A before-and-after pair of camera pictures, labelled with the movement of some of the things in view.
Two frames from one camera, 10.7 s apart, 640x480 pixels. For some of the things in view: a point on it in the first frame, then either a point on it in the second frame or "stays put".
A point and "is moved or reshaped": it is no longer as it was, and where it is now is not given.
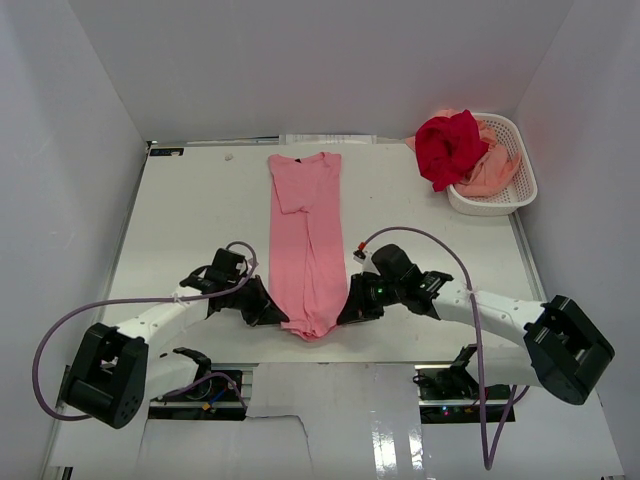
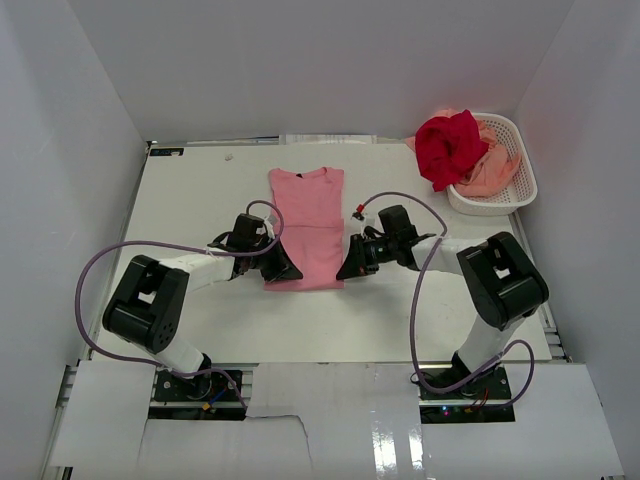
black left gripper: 264,311 → 283,268
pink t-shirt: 307,251 is moved or reshaped
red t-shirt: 447,146 stays put
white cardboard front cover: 349,421 stays put
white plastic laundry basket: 519,193 stays put
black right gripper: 357,307 → 357,263
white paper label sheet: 328,139 stays put
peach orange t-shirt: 496,169 stays put
